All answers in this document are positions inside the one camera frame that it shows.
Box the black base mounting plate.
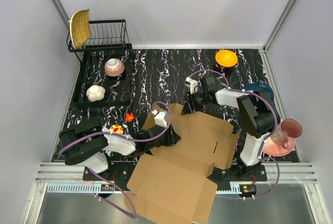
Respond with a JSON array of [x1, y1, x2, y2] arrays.
[[98, 161, 267, 190]]

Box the black marble pattern mat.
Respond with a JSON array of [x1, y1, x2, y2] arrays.
[[60, 49, 273, 134]]

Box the red patterned bowl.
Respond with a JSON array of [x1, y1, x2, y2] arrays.
[[104, 58, 125, 77]]

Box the dark blue bowl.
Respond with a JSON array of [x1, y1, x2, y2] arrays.
[[244, 81, 274, 102]]

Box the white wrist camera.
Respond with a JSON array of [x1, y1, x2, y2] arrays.
[[185, 77, 199, 94], [151, 109, 170, 128]]

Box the pink glass cup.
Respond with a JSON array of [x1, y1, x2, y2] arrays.
[[270, 119, 302, 150]]

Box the yellow woven plate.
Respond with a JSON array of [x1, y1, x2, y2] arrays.
[[69, 9, 91, 49]]

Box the pink plate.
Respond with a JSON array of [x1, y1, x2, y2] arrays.
[[263, 135, 296, 157]]

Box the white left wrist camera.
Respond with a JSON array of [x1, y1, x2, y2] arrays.
[[151, 109, 170, 128]]

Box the red orange leaf toy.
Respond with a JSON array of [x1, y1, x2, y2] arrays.
[[125, 113, 135, 122]]

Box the yellow red flower toy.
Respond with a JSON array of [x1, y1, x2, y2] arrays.
[[109, 124, 124, 134]]

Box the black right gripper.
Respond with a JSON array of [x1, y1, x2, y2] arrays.
[[181, 90, 208, 116]]

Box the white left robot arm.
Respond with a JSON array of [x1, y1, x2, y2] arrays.
[[59, 122, 181, 180]]

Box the aluminium frame rail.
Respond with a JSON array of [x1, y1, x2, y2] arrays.
[[35, 162, 317, 185]]

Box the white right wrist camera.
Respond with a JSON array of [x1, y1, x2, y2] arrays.
[[185, 77, 199, 94]]

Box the left controller box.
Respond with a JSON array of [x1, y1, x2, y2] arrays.
[[100, 183, 114, 192]]

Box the brown cardboard box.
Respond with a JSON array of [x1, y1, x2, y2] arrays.
[[124, 103, 239, 223]]

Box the controller box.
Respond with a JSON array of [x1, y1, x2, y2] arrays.
[[240, 184, 257, 195], [100, 183, 114, 192]]

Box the orange bowl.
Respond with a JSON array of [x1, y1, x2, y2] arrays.
[[215, 49, 238, 68]]

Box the white flower-shaped bowl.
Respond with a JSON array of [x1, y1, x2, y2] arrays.
[[86, 85, 106, 102]]

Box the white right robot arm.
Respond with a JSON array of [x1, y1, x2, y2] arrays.
[[181, 76, 280, 181]]

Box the black wire dish rack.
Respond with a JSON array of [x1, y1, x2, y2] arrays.
[[67, 19, 135, 108]]

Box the right controller box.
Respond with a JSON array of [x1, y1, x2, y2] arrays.
[[240, 184, 257, 195]]

